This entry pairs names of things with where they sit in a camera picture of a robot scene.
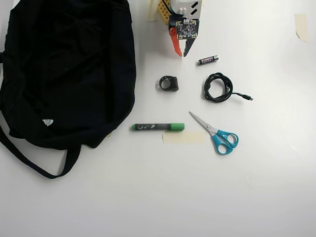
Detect long beige masking tape strip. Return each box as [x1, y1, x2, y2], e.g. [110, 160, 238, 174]
[162, 131, 206, 145]

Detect black wristband device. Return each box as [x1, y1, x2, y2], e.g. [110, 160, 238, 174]
[156, 75, 179, 92]

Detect bare camera circuit board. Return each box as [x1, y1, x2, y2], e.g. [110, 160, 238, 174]
[175, 19, 198, 40]

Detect scissors with blue handles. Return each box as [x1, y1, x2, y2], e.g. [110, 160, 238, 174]
[189, 111, 239, 156]

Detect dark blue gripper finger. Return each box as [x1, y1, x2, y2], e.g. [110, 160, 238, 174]
[183, 18, 201, 58]

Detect black AAA battery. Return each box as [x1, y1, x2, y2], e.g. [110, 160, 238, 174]
[197, 55, 219, 66]

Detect black fabric bag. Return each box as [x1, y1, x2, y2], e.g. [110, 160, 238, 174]
[0, 0, 137, 180]

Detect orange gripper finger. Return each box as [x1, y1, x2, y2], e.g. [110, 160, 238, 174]
[169, 26, 183, 58]

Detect green marker with black barrel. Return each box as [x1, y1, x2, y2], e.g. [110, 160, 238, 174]
[130, 122, 185, 132]

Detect coiled black USB cable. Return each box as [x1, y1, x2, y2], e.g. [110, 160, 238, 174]
[203, 72, 254, 104]

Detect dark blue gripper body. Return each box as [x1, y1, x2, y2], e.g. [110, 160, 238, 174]
[168, 14, 188, 28]

